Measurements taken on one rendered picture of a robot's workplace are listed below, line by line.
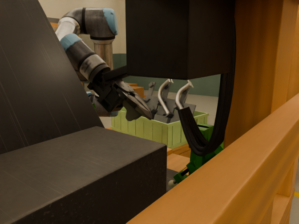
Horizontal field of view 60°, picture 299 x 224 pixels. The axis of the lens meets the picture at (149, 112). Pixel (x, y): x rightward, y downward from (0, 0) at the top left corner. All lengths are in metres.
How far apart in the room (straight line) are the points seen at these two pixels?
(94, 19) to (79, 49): 0.43
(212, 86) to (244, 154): 7.79
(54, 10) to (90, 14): 6.59
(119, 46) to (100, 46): 8.39
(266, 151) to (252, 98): 0.22
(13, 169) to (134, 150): 0.17
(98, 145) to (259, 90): 0.32
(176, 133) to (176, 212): 1.43
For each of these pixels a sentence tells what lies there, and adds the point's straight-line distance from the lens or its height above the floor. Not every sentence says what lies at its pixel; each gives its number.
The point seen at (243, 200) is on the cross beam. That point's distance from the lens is 0.27.
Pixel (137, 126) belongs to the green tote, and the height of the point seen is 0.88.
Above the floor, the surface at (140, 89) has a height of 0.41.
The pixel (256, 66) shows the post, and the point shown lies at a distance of 0.54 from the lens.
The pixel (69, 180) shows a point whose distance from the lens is 0.34.
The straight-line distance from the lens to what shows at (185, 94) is 1.87.
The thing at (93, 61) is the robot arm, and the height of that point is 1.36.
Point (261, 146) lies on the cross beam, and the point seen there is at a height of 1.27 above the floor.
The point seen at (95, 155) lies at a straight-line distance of 0.40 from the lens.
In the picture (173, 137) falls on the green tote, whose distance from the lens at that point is 1.61.
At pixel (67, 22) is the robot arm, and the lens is 1.19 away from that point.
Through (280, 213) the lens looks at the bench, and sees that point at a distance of 0.99.
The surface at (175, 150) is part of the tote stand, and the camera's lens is 1.62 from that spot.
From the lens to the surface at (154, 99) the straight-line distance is 2.03.
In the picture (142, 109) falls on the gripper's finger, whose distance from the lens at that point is 0.71.
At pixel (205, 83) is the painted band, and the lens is 8.16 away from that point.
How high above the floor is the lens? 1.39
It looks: 14 degrees down
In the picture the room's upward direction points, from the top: straight up
